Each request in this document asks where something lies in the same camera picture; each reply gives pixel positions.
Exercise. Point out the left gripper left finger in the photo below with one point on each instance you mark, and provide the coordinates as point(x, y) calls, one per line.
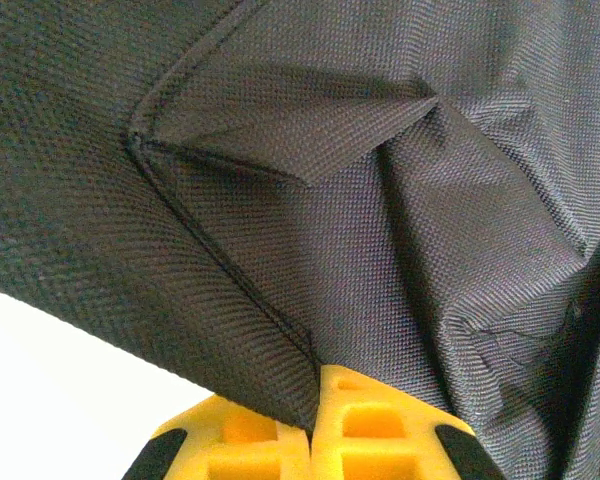
point(240, 450)

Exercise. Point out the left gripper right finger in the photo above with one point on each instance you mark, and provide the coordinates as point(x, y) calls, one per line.
point(370, 430)

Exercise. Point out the black backpack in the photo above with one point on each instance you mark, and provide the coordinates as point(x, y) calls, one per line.
point(330, 200)

